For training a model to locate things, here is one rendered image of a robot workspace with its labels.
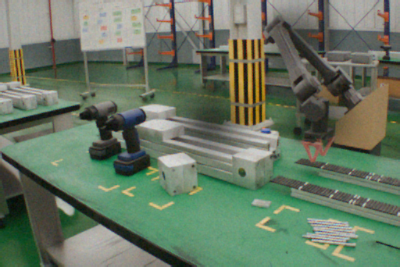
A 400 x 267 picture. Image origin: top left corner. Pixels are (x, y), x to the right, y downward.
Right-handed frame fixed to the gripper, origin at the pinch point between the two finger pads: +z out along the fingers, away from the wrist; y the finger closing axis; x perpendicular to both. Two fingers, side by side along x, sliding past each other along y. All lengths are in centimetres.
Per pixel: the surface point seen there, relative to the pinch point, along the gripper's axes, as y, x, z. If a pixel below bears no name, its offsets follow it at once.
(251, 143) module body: 5.1, -24.2, -1.6
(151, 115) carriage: 6, -79, -5
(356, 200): 19.0, 22.1, 2.7
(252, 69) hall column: -254, -212, 7
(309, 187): 19.0, 7.2, 2.7
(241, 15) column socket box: -254, -228, -59
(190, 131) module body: 4, -57, -1
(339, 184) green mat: 4.7, 10.7, 5.9
